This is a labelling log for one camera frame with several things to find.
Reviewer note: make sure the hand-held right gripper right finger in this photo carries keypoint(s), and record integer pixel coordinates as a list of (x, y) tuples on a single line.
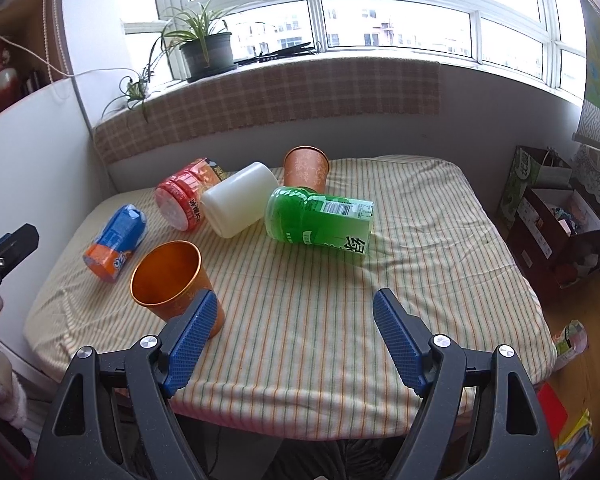
[(397, 340)]

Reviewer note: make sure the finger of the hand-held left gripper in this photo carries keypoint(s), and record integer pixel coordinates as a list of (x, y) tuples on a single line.
[(10, 250)]

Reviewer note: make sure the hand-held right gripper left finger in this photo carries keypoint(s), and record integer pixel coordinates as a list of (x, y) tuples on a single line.
[(192, 340)]

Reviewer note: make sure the person's left forearm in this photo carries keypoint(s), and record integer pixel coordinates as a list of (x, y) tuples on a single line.
[(2, 380)]

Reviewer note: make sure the plain orange cup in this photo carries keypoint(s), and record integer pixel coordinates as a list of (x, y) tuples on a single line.
[(165, 272)]

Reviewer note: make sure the red labelled cup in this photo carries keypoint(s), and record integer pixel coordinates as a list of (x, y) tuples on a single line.
[(182, 195)]

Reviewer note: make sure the white plastic cup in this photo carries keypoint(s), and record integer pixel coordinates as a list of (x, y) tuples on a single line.
[(237, 200)]

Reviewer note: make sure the orange patterned cup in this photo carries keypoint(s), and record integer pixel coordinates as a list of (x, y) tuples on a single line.
[(305, 170)]

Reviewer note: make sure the dark patterned cloth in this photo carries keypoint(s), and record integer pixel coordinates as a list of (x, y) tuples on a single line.
[(340, 460)]

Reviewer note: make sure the green bottle with label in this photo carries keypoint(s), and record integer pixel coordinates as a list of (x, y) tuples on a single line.
[(320, 225)]

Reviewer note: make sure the red and white jar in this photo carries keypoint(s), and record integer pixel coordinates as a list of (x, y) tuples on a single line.
[(0, 85)]

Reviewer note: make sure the dark brown open box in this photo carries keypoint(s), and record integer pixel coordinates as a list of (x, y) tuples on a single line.
[(535, 240)]

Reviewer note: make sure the red flat packet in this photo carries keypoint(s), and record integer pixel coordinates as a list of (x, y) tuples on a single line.
[(552, 410)]

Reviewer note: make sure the green and white snack packet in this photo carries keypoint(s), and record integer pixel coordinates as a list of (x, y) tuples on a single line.
[(570, 342)]

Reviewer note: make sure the green paper shopping bag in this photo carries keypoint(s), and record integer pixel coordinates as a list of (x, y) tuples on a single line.
[(522, 180)]

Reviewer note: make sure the colourful printed packet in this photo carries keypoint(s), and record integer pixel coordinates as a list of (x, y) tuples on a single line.
[(577, 445)]

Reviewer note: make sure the wooden shelf unit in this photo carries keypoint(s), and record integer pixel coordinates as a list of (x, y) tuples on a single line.
[(25, 20)]

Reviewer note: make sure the white lace cloth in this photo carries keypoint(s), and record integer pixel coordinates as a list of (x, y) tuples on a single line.
[(597, 175)]

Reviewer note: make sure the plaid windowsill cloth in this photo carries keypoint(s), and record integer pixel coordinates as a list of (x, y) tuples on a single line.
[(280, 95)]

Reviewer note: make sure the potted spider plant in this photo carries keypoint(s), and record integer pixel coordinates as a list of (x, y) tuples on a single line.
[(207, 57)]

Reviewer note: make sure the black flat device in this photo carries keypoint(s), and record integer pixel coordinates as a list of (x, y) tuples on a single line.
[(280, 53)]

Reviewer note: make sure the white window frame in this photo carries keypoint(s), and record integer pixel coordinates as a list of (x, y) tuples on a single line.
[(315, 2)]

